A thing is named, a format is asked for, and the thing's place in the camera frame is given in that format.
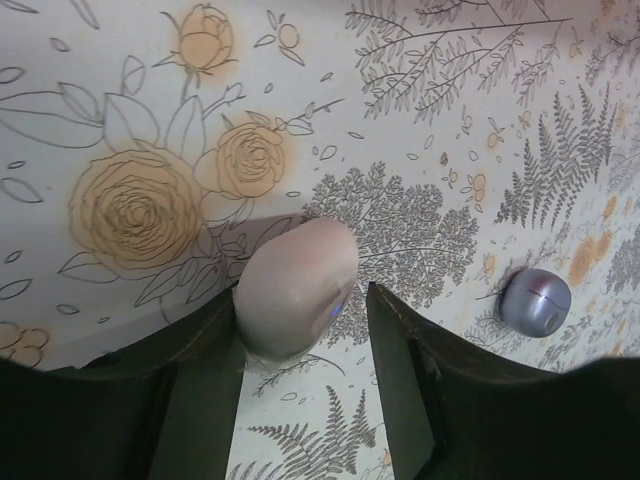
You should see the white earbud charging case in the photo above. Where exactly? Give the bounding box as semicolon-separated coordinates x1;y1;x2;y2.
233;217;359;363

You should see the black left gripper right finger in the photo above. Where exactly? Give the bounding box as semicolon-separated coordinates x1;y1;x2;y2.
366;283;639;479

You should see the floral patterned table mat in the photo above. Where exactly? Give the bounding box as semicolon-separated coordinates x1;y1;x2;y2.
1;1;639;479

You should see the purple earbud charging case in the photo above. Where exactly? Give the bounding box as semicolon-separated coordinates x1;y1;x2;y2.
499;268;572;338

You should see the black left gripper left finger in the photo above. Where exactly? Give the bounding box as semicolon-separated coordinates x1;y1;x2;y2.
1;289;245;479

